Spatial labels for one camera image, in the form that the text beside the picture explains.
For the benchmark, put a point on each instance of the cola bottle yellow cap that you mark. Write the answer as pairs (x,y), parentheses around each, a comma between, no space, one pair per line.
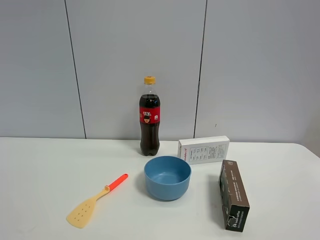
(149,118)

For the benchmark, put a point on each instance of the blue bowl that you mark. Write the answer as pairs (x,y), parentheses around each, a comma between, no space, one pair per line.
(167,178)

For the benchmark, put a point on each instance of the white carton box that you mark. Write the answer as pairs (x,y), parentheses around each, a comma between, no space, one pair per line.
(203,150)

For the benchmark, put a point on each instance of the dark brown coffee box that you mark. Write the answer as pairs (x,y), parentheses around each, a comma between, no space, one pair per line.
(235,204)

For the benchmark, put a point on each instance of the yellow spatula orange handle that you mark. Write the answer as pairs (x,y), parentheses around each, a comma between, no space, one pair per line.
(82,214)

